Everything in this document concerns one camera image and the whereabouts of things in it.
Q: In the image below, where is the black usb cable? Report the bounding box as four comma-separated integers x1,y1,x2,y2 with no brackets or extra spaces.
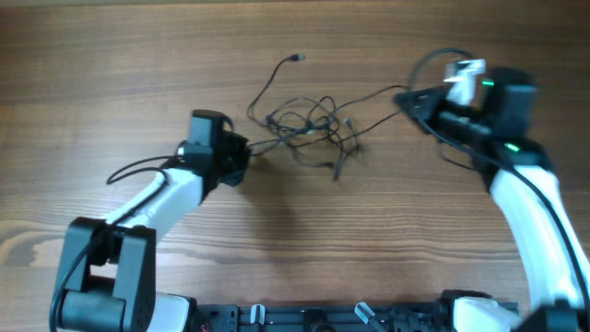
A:
246,53,411,182

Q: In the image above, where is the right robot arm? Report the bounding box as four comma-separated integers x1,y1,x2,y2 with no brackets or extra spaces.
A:
394,67,589,331

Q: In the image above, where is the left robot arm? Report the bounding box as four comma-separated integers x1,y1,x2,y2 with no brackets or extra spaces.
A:
48,110,251,331

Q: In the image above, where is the right camera black cable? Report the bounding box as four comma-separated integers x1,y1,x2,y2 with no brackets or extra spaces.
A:
407,47,590,314

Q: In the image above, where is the camera black cable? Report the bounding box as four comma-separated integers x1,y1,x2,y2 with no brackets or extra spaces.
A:
48,154,185,332
407,47,590,314

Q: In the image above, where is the left camera black cable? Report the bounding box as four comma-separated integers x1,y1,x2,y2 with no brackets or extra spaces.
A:
48,154,185,332

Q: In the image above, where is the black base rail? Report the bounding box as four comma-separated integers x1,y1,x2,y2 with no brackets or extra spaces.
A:
188,300,454,332

